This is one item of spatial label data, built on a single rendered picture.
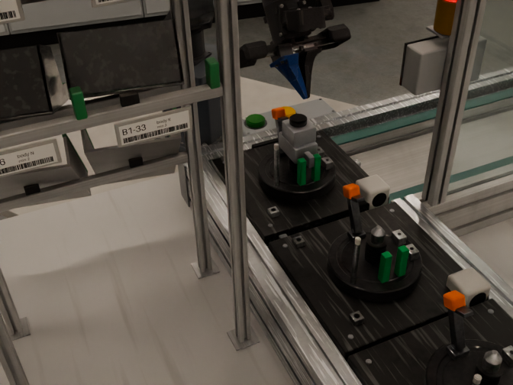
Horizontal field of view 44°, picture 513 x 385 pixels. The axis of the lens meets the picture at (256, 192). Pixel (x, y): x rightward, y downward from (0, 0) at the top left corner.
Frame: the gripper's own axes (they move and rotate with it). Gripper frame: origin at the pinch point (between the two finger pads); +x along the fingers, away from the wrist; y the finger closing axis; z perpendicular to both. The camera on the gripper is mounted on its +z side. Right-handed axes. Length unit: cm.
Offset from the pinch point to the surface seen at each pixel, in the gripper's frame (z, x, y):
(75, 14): -296, -104, 11
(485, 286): 18.0, 36.8, 10.7
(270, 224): -5.2, 21.6, -9.7
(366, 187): -3.4, 20.3, 8.2
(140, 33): 22.3, -6.1, -28.6
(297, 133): -4.0, 8.3, -1.4
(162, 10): -292, -96, 62
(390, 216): 0.4, 25.7, 9.0
